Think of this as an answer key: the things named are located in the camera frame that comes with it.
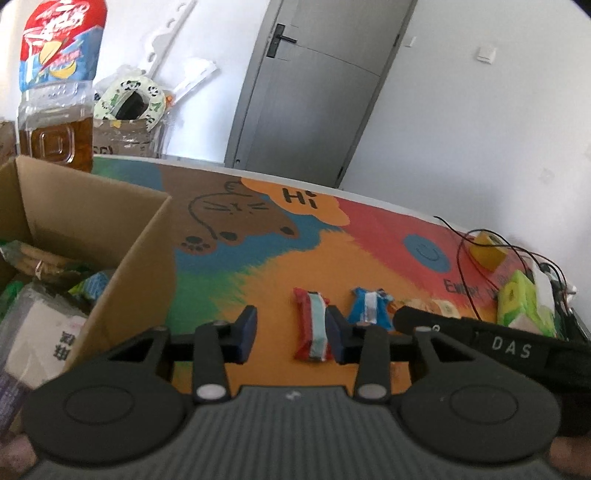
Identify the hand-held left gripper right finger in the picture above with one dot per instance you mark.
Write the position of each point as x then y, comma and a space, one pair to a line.
336, 337

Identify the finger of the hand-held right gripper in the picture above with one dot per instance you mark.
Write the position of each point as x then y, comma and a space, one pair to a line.
455, 330

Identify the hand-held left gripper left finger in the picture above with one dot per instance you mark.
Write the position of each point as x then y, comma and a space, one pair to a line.
247, 332

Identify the red striped snack packet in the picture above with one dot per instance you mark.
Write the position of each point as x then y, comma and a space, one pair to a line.
311, 323

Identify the blue striped snack packet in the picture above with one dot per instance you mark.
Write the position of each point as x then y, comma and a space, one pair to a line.
369, 307

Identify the clear plastic snack packet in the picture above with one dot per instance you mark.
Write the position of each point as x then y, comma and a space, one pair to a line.
41, 332

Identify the biscuit packet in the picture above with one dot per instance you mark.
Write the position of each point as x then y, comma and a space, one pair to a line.
37, 261

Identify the dark green snack packet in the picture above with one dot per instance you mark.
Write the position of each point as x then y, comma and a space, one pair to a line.
10, 297

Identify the person's right hand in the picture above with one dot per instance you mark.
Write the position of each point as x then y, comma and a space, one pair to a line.
575, 457

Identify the person's left hand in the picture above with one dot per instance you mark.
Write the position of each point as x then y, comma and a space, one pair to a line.
16, 457

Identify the beige pastry snack packet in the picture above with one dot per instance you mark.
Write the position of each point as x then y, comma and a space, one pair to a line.
434, 307

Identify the green tissue box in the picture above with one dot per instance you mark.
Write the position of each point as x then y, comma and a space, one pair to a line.
517, 300

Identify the colourful printed table mat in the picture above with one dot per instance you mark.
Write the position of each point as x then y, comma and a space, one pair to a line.
286, 258

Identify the yellow block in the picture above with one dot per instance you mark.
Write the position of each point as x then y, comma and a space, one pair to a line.
487, 251

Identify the grey door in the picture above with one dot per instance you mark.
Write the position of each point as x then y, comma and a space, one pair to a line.
318, 92

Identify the large cooking oil bottle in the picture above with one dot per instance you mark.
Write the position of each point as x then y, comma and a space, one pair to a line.
60, 138

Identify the white wall switch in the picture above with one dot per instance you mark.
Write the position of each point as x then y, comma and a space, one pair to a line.
486, 54

